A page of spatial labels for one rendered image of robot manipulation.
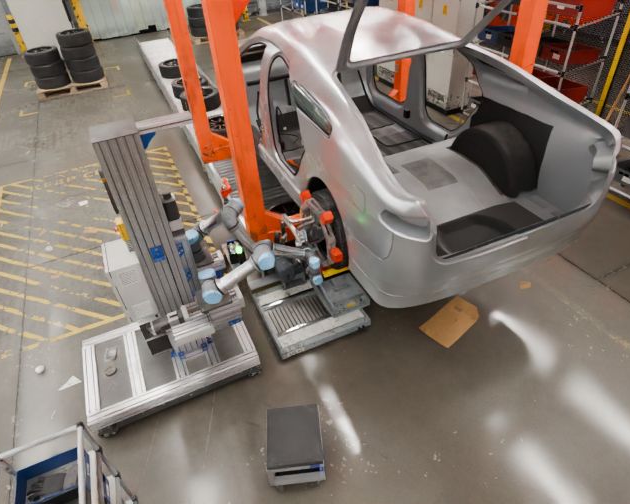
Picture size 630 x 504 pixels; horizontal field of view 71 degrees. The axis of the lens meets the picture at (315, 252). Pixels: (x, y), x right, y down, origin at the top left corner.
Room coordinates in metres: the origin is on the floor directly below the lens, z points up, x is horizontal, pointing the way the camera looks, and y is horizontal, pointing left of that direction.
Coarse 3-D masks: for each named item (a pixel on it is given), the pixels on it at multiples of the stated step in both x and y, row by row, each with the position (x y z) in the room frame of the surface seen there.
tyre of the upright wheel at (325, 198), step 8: (320, 192) 3.00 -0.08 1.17; (328, 192) 2.98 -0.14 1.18; (320, 200) 2.94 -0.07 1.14; (328, 200) 2.87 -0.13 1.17; (328, 208) 2.81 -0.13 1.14; (336, 208) 2.81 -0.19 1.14; (336, 216) 2.74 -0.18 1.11; (312, 224) 3.15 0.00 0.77; (336, 224) 2.70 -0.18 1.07; (336, 232) 2.69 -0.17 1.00; (344, 232) 2.67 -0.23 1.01; (344, 240) 2.64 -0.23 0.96; (320, 248) 3.01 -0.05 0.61; (344, 248) 2.62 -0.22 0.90; (344, 256) 2.62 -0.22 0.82; (336, 264) 2.71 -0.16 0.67; (344, 264) 2.65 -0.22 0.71
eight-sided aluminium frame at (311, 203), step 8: (312, 200) 2.98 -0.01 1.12; (304, 208) 3.05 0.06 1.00; (312, 208) 2.89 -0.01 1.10; (320, 208) 2.85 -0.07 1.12; (304, 216) 3.11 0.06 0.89; (320, 224) 2.76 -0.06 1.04; (328, 224) 2.74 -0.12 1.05; (328, 240) 2.64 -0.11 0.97; (312, 248) 2.99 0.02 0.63; (328, 248) 2.64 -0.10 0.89; (320, 256) 2.91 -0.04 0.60; (328, 256) 2.65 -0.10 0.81; (320, 264) 2.80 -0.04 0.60; (328, 264) 2.65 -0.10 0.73
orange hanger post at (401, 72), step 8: (400, 0) 6.02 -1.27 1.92; (408, 0) 5.95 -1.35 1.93; (400, 8) 6.02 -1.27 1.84; (408, 8) 5.95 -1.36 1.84; (400, 64) 5.95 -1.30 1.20; (408, 64) 5.97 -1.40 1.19; (400, 72) 5.94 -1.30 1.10; (408, 72) 5.98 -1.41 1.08; (400, 80) 5.94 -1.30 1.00; (400, 88) 5.93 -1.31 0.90; (400, 96) 5.94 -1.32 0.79
